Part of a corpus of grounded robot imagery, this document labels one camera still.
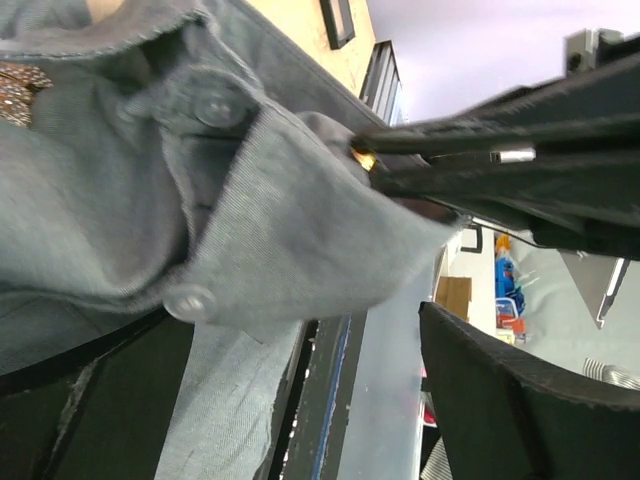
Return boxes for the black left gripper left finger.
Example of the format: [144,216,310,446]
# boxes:
[1,312,194,480]

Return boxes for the grey button-up shirt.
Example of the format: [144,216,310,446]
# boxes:
[1,1,459,479]

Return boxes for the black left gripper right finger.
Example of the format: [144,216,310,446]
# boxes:
[419,302,639,479]

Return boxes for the black rectangular frame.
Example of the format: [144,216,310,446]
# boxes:
[319,0,356,50]

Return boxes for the gold brooch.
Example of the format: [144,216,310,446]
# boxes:
[0,62,53,127]

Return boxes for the gold brooch pin clasp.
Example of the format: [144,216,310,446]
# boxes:
[351,149,377,172]

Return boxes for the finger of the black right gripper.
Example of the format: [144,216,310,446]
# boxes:
[372,149,639,260]
[352,64,639,155]

